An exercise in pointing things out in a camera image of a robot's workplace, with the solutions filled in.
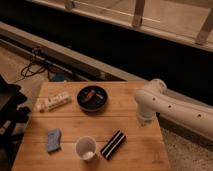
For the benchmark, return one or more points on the wooden table leg right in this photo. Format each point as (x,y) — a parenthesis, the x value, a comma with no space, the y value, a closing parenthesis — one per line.
(205,30)

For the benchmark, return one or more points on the blue object behind table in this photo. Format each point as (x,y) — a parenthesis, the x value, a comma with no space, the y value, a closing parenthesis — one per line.
(58,78)

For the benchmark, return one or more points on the white paper cup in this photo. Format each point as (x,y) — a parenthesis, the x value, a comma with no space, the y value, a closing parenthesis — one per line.
(85,148)

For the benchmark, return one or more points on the wooden table leg middle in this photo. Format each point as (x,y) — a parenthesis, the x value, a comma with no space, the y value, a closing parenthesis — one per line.
(138,13)

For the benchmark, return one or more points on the wooden table leg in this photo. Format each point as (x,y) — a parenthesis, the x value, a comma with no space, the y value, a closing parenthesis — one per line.
(205,30)
(138,13)

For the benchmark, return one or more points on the white power strip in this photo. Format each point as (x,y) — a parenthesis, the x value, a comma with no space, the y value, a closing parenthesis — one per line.
(50,103)

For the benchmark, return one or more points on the red item in plate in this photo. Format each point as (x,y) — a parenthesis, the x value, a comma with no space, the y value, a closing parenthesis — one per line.
(89,96)

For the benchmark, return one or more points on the black round plate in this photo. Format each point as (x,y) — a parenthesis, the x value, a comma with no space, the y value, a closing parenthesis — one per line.
(95,103)

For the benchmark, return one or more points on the black chair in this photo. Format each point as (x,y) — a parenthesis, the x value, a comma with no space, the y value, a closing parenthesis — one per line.
(10,115)

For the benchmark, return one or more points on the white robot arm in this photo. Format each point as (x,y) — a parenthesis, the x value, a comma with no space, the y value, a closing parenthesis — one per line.
(151,99)

